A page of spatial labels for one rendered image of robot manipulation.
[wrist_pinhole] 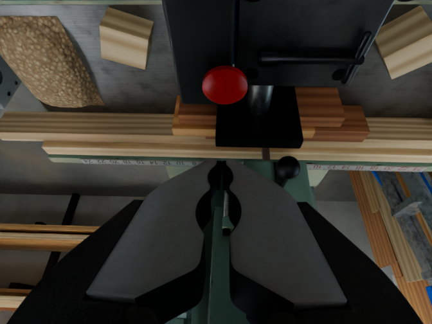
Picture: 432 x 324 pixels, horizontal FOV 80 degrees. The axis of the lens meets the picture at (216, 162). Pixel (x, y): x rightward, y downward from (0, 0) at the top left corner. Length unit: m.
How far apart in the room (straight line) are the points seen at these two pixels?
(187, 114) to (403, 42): 0.22
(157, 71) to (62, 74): 0.11
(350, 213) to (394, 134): 2.68
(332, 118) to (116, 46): 0.24
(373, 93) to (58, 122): 0.43
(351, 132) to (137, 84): 0.28
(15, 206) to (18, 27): 3.38
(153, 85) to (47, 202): 3.18
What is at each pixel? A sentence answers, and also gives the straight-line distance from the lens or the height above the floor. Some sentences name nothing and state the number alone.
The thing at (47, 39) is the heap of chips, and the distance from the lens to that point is 0.34.
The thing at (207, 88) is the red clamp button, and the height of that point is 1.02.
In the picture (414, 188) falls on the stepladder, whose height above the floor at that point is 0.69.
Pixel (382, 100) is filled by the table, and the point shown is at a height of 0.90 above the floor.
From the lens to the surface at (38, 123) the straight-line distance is 0.45.
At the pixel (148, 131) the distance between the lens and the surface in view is 0.37.
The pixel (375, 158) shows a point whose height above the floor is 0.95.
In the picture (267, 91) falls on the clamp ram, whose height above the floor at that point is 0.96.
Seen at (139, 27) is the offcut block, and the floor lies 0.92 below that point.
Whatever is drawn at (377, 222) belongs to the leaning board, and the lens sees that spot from 2.18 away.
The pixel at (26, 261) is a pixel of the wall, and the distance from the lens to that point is 3.33.
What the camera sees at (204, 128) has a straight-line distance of 0.32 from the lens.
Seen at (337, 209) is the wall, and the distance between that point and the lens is 3.05.
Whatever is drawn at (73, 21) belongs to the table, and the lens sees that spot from 0.33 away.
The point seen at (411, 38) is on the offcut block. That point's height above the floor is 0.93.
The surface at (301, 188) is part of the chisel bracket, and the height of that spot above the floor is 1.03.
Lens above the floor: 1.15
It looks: 32 degrees down
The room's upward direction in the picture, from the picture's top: 177 degrees counter-clockwise
